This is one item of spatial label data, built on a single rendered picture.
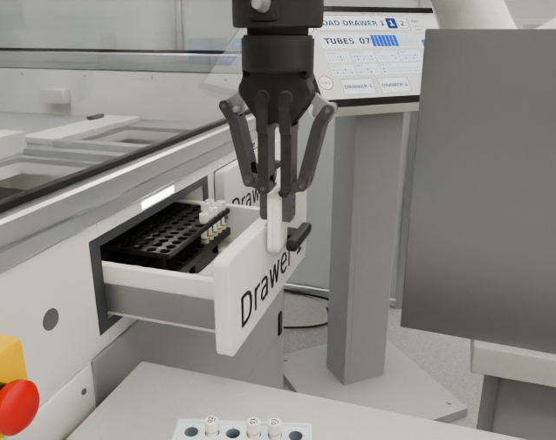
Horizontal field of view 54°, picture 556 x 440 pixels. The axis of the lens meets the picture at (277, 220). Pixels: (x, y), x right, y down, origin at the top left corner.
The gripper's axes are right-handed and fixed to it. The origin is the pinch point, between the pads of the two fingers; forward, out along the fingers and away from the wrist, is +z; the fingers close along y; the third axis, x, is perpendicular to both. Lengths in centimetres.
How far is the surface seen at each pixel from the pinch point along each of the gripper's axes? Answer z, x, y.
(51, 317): 5.8, -18.3, -17.0
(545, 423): 29.8, 12.8, 34.0
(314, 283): 88, 160, -35
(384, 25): -21, 103, -3
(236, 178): 2.9, 25.2, -15.4
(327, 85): -7, 78, -13
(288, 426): 13.9, -16.6, 6.5
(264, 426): 13.9, -17.3, 4.4
